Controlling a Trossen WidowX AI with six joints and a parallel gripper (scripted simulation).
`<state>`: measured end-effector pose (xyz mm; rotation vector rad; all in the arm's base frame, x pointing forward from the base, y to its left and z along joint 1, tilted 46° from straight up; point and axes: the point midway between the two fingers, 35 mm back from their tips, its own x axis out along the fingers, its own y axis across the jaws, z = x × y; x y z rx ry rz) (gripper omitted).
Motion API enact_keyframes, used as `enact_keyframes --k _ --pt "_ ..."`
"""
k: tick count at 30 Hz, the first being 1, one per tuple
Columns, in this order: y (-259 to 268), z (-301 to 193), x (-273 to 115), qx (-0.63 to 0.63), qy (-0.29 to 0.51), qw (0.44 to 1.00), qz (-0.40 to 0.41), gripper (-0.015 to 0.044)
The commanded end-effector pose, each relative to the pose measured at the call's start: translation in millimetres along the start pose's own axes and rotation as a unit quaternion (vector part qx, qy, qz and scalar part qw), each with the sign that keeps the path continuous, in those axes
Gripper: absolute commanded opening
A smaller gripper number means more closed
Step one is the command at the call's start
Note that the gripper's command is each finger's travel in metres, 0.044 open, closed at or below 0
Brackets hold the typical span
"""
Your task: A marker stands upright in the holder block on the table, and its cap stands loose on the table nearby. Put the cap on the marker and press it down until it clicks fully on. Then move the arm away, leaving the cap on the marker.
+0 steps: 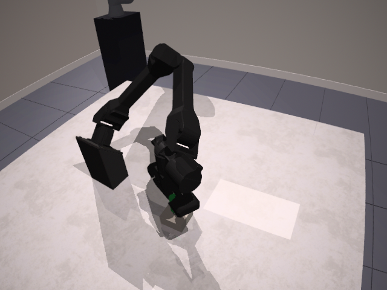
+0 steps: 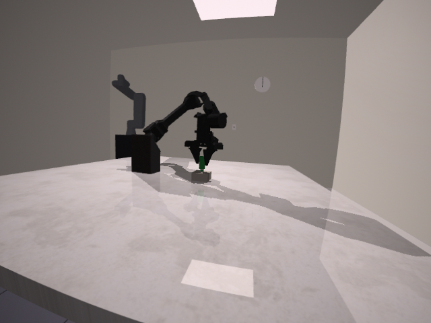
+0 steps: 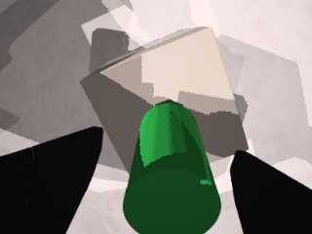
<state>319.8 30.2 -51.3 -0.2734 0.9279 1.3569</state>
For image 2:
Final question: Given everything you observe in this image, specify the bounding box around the beige square block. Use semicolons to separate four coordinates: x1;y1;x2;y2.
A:
191;170;211;182

